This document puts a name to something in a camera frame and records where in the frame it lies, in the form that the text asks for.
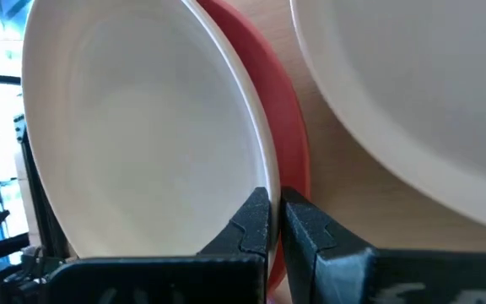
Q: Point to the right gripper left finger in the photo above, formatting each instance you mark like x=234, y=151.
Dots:
x=163, y=280

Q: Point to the cream plate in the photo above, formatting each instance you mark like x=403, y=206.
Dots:
x=428, y=84

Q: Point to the grey-beige plate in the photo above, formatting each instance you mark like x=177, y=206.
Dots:
x=142, y=126

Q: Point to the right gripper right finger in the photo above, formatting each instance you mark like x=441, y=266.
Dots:
x=340, y=274

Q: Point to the black aluminium frame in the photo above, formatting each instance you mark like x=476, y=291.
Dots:
x=44, y=219

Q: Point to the magenta plate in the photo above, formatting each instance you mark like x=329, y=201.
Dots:
x=285, y=126

